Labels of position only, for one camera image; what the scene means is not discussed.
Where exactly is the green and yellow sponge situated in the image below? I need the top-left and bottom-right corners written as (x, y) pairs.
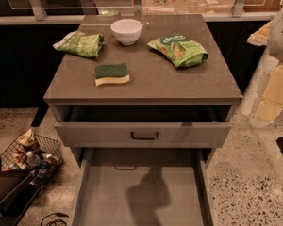
top-left (94, 63), bottom-right (130, 87)

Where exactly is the grey open middle drawer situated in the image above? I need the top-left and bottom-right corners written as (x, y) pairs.
top-left (69, 149), bottom-right (217, 226)

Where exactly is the green chip bag left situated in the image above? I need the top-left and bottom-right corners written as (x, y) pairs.
top-left (53, 30), bottom-right (104, 58)

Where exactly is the black cable on floor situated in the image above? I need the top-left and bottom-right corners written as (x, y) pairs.
top-left (40, 212), bottom-right (70, 226)

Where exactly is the dark bin lower left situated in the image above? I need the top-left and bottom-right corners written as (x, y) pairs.
top-left (0, 156), bottom-right (37, 226)

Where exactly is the plastic bottle in basket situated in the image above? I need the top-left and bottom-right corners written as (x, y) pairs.
top-left (25, 151), bottom-right (41, 168)

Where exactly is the green chip bag right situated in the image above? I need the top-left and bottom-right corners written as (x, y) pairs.
top-left (147, 34), bottom-right (208, 68)

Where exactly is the wire basket with trash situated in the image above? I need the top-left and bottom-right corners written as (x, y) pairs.
top-left (1, 129), bottom-right (63, 186)

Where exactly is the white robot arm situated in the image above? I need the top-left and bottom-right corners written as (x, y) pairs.
top-left (247, 7), bottom-right (283, 122)

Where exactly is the grey top drawer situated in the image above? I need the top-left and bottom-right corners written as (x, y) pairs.
top-left (55, 105), bottom-right (231, 148)

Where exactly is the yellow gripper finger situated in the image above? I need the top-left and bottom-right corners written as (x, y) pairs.
top-left (255, 64), bottom-right (283, 122)
top-left (247, 22), bottom-right (272, 46)

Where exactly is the green chip bag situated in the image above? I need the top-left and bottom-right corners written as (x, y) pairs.
top-left (147, 34), bottom-right (208, 68)
top-left (53, 30), bottom-right (104, 58)

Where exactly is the white ceramic bowl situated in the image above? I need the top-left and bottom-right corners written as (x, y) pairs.
top-left (110, 19), bottom-right (143, 45)

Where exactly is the grey drawer cabinet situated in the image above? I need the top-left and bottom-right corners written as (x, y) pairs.
top-left (44, 14), bottom-right (242, 161)

